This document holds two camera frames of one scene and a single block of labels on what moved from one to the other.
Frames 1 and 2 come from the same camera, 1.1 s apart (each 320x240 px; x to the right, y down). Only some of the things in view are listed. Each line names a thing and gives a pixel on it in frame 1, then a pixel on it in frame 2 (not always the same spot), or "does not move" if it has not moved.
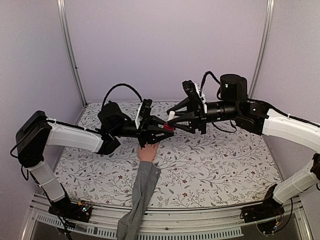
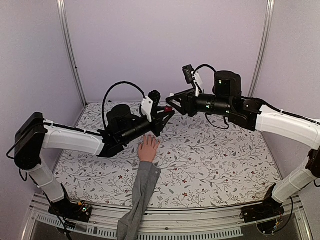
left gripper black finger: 154,121 → 159,108
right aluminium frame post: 261,50 does not move
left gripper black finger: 155,135 → 166,120
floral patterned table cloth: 226,168 does not move
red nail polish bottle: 166,127 → 168,109
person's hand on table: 148,153 does not move
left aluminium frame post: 62,13 does not move
